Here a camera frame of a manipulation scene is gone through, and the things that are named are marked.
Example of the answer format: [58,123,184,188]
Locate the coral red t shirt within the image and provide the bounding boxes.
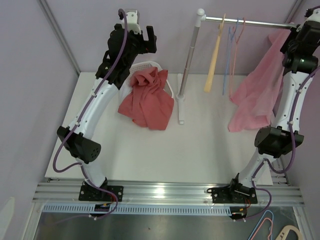
[118,67,174,131]

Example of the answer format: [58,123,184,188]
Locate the pink wire hanger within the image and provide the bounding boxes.
[228,18,246,98]

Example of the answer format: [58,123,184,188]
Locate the light pink t shirt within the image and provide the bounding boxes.
[227,29,291,133]

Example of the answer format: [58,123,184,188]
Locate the blue wire hanger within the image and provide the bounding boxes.
[222,24,240,97]

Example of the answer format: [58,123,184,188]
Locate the beige wooden hanger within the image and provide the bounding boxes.
[203,14,226,93]

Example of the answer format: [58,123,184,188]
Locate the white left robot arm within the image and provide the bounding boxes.
[57,23,157,201]

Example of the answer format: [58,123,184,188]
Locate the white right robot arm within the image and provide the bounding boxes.
[221,20,320,203]

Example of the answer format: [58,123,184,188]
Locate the beige spare hanger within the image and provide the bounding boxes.
[275,225,303,240]

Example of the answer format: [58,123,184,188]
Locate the white plastic basket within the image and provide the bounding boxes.
[128,61,174,98]

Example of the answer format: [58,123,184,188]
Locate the grey rack upright pole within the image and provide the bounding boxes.
[176,8,206,100]

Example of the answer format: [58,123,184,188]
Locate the white rack foot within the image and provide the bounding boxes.
[175,73,185,125]

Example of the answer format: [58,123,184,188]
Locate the pink and blue spare hangers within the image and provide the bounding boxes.
[247,210,275,240]

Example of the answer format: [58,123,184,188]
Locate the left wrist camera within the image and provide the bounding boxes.
[125,9,142,35]

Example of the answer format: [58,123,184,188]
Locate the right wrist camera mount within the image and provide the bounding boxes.
[304,6,320,23]

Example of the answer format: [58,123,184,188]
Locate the silver clothes rail bar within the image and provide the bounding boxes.
[201,16,297,29]

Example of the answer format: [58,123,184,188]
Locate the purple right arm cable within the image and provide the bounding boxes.
[232,67,320,221]

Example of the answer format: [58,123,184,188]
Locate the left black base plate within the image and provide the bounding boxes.
[78,184,124,202]

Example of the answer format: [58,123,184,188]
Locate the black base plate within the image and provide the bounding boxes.
[206,186,258,204]
[78,184,124,202]

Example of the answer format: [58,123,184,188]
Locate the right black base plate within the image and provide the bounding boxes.
[206,186,258,204]

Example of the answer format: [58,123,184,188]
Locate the aluminium mounting rail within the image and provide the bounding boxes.
[32,179,305,207]

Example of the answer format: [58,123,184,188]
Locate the white slotted cable duct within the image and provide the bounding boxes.
[42,203,232,216]

